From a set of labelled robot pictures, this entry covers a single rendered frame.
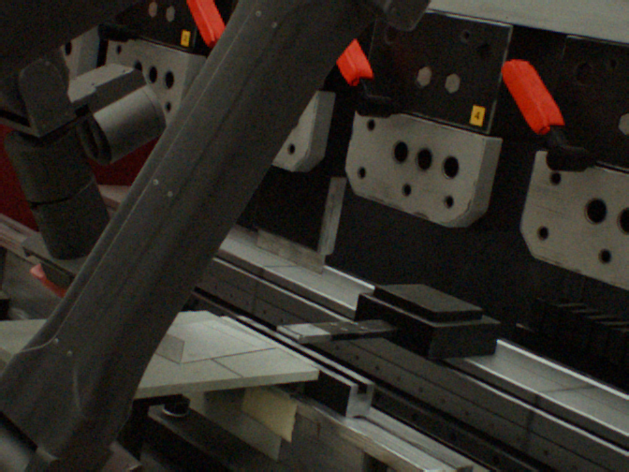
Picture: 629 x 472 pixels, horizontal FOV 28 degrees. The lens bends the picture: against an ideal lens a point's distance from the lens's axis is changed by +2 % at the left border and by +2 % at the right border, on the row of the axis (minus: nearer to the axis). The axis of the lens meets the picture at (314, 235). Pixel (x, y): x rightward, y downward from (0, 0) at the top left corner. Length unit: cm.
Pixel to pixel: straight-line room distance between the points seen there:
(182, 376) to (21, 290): 54
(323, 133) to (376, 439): 28
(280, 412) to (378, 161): 27
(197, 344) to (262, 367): 7
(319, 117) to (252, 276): 51
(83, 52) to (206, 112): 78
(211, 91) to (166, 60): 64
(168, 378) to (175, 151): 42
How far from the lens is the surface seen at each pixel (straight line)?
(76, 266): 104
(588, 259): 93
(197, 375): 109
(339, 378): 115
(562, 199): 94
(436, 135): 102
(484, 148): 99
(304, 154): 114
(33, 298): 156
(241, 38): 68
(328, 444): 115
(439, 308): 134
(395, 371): 143
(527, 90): 92
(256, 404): 122
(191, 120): 68
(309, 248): 118
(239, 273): 163
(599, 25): 94
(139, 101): 105
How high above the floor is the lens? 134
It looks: 11 degrees down
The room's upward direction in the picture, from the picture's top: 11 degrees clockwise
